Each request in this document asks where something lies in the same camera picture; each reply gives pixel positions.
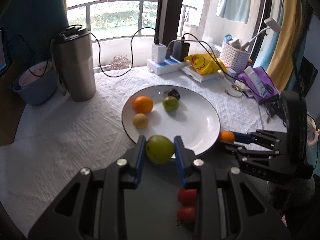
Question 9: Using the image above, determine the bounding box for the small orange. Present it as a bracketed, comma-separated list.
[219, 131, 235, 143]

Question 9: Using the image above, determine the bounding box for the red tomato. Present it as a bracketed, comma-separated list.
[177, 189, 197, 206]
[177, 206, 196, 223]

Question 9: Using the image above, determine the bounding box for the green apple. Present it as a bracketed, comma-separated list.
[145, 135, 175, 165]
[162, 96, 179, 112]

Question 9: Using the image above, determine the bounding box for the white round plate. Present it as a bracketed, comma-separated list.
[121, 85, 221, 155]

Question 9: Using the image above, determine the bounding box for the purple cloth pouch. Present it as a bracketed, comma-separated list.
[238, 66, 279, 105]

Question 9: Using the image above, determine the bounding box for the brown kiwi fruit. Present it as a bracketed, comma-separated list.
[132, 113, 149, 129]

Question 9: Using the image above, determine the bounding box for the green apple on plate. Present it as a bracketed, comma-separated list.
[162, 96, 179, 112]

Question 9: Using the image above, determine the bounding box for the large orange on plate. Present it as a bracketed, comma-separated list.
[132, 96, 153, 114]

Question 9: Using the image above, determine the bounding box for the yellow curtain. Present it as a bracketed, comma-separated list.
[267, 0, 302, 92]

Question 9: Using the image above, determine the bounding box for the white lotion tube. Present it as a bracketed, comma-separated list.
[244, 66, 267, 97]

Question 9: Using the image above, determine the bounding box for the dark purple plum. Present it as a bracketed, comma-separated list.
[164, 89, 181, 100]

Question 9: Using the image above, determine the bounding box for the white textured tablecloth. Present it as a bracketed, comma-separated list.
[1, 67, 285, 235]

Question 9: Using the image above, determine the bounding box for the white woven basket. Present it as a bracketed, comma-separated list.
[219, 42, 251, 74]

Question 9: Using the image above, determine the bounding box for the white tissue pack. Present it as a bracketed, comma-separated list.
[180, 66, 225, 83]

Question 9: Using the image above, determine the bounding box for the yellow duck plastic bag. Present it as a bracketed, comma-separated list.
[184, 53, 227, 75]

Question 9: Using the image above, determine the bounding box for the white power strip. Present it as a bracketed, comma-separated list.
[146, 56, 191, 76]

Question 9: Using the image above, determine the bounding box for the black charger adapter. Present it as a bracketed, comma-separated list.
[172, 40, 190, 62]

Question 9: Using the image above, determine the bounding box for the white desk lamp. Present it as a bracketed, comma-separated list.
[241, 17, 282, 50]

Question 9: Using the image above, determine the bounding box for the white charger adapter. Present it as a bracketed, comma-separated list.
[151, 43, 167, 64]

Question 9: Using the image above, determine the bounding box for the blue bowl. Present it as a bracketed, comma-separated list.
[12, 60, 57, 106]

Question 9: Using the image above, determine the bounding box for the stainless steel tumbler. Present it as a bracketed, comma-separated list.
[50, 24, 96, 102]

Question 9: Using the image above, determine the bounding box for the light blue hanging towel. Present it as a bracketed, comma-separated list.
[216, 0, 251, 24]

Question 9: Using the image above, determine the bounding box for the balcony metal railing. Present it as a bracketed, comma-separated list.
[67, 0, 197, 42]

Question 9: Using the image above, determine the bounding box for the black cable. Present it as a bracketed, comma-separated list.
[89, 26, 161, 78]

